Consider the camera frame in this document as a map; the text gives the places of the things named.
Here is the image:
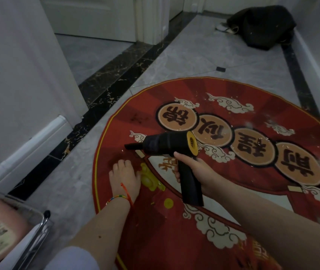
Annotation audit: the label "white door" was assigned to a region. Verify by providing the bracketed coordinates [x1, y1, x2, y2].
[38, 0, 138, 43]

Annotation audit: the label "red string anklet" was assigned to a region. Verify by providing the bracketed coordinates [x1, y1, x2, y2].
[120, 182, 134, 208]

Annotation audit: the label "multicolour beaded anklet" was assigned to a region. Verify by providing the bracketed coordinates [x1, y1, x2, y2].
[106, 195, 129, 205]

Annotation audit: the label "person's right hand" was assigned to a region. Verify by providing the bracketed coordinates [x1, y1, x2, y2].
[173, 151, 227, 200]

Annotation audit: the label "black cloth bag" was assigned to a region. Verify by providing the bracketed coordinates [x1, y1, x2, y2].
[226, 5, 297, 51]

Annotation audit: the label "white slipper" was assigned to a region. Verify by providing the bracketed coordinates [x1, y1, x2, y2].
[215, 22, 239, 35]

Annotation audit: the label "round red printed rug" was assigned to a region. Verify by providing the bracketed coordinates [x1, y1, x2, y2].
[92, 77, 320, 270]

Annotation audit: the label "person's bare leg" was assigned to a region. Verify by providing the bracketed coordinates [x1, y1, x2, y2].
[64, 159, 142, 270]

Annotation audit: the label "black handheld vacuum cleaner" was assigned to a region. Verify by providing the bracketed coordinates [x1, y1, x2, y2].
[124, 130, 204, 207]

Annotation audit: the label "person's right forearm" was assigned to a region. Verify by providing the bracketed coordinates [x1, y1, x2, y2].
[214, 179, 320, 270]

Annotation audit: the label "chrome chair frame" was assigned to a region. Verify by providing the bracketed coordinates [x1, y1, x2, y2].
[0, 181, 51, 270]

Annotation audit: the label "white shorts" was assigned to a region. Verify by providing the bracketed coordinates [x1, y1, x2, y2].
[44, 246, 101, 270]

